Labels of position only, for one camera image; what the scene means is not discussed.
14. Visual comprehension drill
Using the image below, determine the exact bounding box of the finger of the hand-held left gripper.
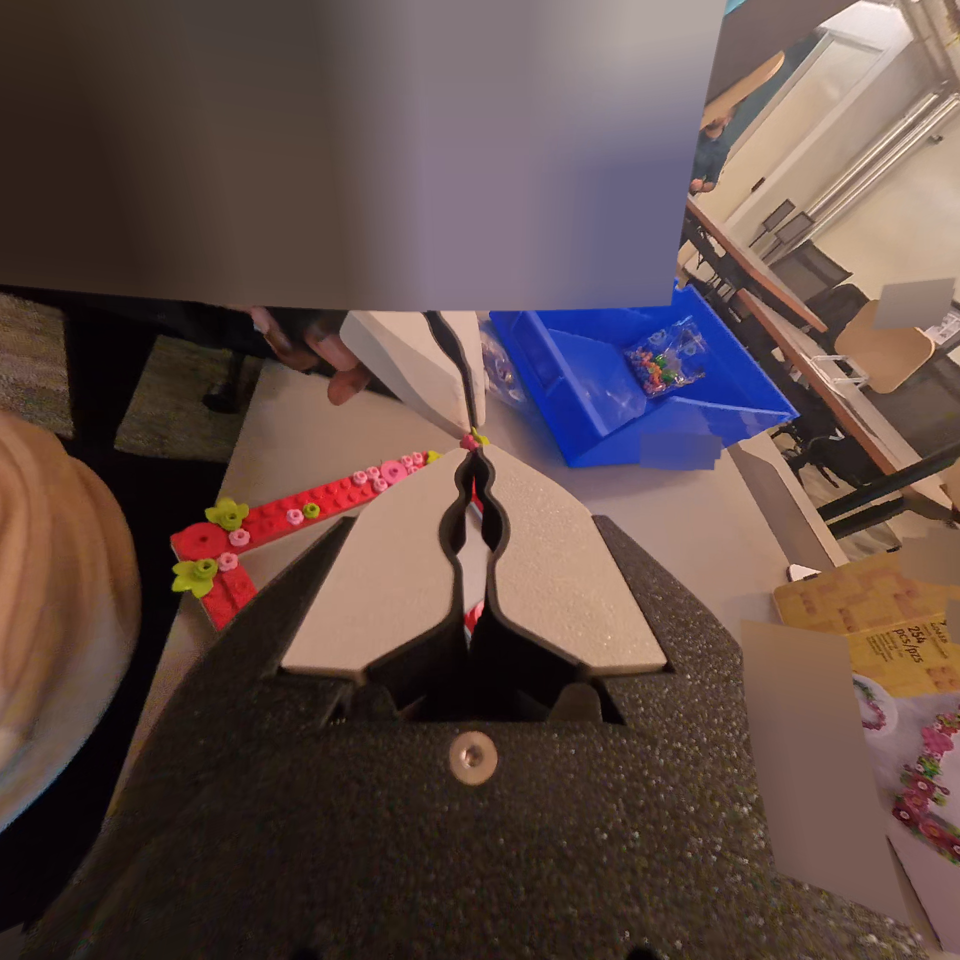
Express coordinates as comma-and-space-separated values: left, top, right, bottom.
438, 310, 490, 445
340, 310, 475, 441

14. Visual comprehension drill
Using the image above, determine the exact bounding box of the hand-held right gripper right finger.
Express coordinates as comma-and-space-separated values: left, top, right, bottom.
478, 445, 671, 678

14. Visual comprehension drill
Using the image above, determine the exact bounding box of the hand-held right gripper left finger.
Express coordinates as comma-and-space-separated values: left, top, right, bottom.
279, 447, 475, 685

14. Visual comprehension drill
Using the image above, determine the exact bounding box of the red heart-shaped brick frame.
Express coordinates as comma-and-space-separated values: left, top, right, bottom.
171, 438, 485, 633

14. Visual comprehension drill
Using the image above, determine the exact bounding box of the grey desk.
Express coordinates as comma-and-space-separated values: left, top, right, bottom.
108, 360, 852, 826

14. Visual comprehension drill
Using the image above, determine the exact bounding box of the person's left hand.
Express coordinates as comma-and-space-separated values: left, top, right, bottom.
251, 306, 371, 407

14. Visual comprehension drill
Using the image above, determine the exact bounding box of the clear numbered plastic bag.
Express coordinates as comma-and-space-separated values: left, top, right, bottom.
478, 318, 528, 411

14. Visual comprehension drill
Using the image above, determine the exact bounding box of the blue plastic bin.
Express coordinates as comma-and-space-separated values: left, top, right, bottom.
487, 281, 801, 471

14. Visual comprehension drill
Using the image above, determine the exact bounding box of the bag of small colourful bricks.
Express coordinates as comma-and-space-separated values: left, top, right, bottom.
621, 321, 708, 399

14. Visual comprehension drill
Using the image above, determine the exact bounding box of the long wooden-edged table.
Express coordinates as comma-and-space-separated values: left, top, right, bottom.
681, 196, 829, 335
738, 291, 957, 526

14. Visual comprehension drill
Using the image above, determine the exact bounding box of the person's beige clothing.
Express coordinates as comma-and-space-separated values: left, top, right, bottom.
0, 411, 145, 828

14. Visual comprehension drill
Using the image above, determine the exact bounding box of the yellow toy set box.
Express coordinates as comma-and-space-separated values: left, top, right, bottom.
772, 553, 960, 948

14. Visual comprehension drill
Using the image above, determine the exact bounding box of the black office chair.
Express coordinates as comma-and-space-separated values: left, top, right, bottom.
766, 238, 873, 335

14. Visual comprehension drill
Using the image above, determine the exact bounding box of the beige chair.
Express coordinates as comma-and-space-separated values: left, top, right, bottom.
834, 300, 937, 396

